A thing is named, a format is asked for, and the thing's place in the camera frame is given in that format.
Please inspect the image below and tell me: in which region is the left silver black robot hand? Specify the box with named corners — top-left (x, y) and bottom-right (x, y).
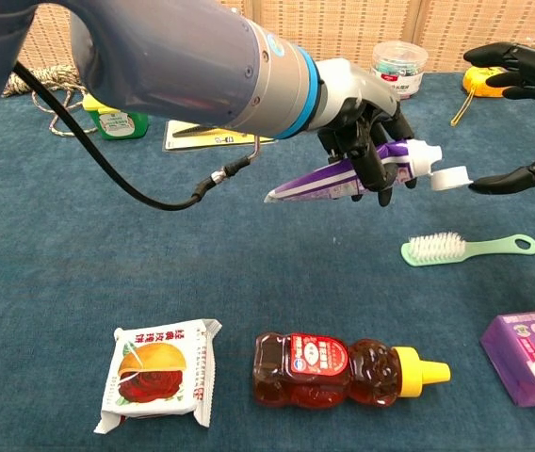
top-left (304, 57), bottom-right (417, 208)

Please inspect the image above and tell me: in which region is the purple white toothpaste tube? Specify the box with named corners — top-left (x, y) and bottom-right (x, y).
top-left (263, 138), bottom-right (475, 204)

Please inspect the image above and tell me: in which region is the clear tub of binder clips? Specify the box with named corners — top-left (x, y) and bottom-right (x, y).
top-left (370, 40), bottom-right (430, 101)

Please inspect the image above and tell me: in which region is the yellow tape measure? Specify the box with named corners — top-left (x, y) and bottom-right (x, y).
top-left (450, 65), bottom-right (509, 127)

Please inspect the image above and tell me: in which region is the bamboo folding screen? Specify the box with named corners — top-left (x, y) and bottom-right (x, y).
top-left (15, 0), bottom-right (535, 76)

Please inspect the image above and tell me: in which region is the razor in yellow blister pack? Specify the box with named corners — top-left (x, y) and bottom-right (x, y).
top-left (162, 119), bottom-right (278, 153)

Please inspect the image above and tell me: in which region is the mint green hairbrush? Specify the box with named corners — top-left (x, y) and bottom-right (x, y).
top-left (399, 231), bottom-right (535, 268)

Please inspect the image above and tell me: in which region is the dark blue table mat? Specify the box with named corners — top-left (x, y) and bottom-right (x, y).
top-left (0, 70), bottom-right (535, 452)

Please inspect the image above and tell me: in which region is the bear-shaped honey bottle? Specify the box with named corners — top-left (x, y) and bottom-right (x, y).
top-left (251, 331), bottom-right (452, 410)

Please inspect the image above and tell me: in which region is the purple white small box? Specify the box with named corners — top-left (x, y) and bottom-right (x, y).
top-left (478, 308), bottom-right (535, 408)

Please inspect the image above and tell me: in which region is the white pastry packet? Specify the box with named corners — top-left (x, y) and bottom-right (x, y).
top-left (92, 317), bottom-right (223, 435)

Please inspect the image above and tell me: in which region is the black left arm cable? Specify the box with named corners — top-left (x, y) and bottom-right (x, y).
top-left (11, 60), bottom-right (264, 212)

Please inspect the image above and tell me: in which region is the beige braided rope bundle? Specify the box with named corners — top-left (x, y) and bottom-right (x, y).
top-left (2, 64), bottom-right (99, 138)

